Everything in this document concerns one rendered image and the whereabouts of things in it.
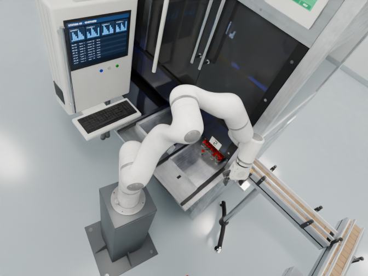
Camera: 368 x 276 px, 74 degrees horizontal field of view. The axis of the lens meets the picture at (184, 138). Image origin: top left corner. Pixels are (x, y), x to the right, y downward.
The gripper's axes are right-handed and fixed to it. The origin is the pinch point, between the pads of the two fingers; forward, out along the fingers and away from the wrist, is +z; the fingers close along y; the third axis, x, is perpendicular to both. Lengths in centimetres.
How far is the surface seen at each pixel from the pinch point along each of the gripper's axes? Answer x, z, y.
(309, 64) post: 2, -67, 8
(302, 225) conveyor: -14, 22, 51
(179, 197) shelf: 8.4, 22.4, -23.2
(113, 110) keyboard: 78, 11, -63
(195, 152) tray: 39.0, 13.6, -8.0
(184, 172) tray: 24.4, 17.8, -17.9
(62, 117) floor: 159, 77, -113
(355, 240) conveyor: -26, 23, 82
